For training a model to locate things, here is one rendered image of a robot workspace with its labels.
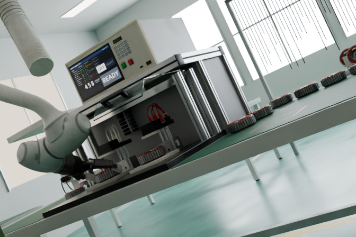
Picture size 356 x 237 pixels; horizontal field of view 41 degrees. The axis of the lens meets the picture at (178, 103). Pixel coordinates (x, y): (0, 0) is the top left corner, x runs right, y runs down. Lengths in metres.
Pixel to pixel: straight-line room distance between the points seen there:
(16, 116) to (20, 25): 4.52
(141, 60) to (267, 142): 0.78
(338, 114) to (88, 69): 1.18
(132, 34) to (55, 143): 0.57
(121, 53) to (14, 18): 1.56
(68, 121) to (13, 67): 6.60
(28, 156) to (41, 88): 6.68
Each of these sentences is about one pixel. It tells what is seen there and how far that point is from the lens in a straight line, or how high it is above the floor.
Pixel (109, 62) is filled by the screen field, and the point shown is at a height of 1.22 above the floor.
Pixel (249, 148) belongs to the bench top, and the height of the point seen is 0.72.
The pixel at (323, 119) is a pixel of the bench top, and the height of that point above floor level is 0.73.
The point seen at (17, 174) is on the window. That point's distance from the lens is 7.51.
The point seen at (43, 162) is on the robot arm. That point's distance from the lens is 1.75.
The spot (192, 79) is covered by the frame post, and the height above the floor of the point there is 1.01.
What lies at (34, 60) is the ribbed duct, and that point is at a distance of 3.20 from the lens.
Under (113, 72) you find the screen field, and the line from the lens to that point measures 2.05.
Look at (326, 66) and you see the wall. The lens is 8.13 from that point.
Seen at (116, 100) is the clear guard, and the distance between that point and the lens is 1.74.
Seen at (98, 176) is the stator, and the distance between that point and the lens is 1.98.
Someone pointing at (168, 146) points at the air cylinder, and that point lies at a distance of 1.96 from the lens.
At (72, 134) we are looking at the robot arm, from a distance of 1.65.
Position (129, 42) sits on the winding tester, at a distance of 1.99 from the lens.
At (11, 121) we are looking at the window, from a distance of 7.76.
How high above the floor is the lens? 0.87
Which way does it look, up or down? 2 degrees up
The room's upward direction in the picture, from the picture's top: 24 degrees counter-clockwise
